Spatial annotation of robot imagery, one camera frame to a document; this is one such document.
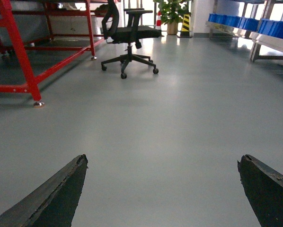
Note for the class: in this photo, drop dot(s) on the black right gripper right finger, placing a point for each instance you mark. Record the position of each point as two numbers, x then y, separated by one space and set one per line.
263 187

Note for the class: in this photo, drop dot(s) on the yellow black striped post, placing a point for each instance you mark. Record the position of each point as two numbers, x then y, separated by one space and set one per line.
185 29

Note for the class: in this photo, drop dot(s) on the potted green plant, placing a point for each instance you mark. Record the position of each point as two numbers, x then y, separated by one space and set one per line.
172 13

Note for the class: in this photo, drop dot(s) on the red white traffic cone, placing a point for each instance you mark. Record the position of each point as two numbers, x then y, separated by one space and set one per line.
158 22

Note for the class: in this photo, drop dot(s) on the red metal table frame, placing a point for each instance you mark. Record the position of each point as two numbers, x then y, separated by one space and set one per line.
10 40

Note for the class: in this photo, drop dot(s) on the black office chair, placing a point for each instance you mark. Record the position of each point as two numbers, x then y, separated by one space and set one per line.
132 33

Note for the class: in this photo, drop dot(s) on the stainless steel shelf rack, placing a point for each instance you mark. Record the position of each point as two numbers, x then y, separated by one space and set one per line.
254 24

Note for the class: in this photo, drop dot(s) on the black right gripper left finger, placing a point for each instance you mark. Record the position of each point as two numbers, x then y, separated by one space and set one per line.
52 204

